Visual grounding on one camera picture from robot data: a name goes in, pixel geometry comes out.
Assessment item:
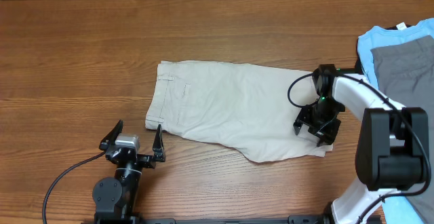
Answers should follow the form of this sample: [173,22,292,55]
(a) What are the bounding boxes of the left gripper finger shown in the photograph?
[153,124,166,162]
[99,119,123,150]

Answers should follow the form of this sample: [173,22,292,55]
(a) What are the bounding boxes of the beige shorts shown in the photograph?
[145,60,333,163]

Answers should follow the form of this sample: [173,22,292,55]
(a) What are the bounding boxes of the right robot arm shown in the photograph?
[288,64,431,223]

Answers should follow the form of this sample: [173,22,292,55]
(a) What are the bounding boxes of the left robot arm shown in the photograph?
[92,120,165,223]

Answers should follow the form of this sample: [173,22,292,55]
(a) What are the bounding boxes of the grey shorts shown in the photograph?
[370,35,434,224]

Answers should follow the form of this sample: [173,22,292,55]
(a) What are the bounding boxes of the light blue t-shirt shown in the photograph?
[357,17,434,224]

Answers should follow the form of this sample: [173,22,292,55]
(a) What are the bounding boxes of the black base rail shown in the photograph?
[81,214,384,224]

